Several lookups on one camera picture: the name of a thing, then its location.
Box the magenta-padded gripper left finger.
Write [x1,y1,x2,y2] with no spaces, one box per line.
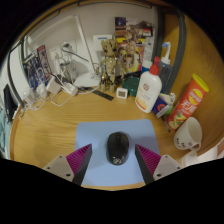
[43,143,94,186]

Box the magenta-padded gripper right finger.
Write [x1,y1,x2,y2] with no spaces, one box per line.
[134,143,183,185]

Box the black computer mouse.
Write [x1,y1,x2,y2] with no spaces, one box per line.
[105,131,131,166]

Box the light blue mouse pad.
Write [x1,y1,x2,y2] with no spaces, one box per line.
[73,118,162,188]

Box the white mug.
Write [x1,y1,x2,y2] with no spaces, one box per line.
[173,116,204,152]

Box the small blue box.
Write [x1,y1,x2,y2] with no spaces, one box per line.
[151,94,174,118]

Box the white red-capped lotion bottle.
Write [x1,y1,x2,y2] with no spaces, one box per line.
[134,56,163,114]

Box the black ruler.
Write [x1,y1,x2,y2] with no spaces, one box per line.
[91,89,115,102]

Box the red yellow-lidded chips can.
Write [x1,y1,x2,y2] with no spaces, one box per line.
[166,73,210,132]

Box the small white plug adapter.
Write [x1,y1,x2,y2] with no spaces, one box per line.
[61,82,78,97]

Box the small white square clock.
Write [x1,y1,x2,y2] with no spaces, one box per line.
[115,87,129,100]

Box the dark green round container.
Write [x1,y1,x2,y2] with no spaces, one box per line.
[122,75,141,98]

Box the white charger block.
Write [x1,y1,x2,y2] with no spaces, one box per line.
[45,77,62,95]

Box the white desk lamp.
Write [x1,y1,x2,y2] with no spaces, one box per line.
[24,14,101,88]

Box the clear white-nozzle spray bottle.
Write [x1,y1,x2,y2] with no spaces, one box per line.
[157,41,173,94]

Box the brown tree creature figurine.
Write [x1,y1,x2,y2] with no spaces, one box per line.
[95,38,121,93]

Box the colourful figure box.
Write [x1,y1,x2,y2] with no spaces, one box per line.
[114,16,156,73]

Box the white wall socket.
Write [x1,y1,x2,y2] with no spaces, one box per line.
[49,41,78,61]

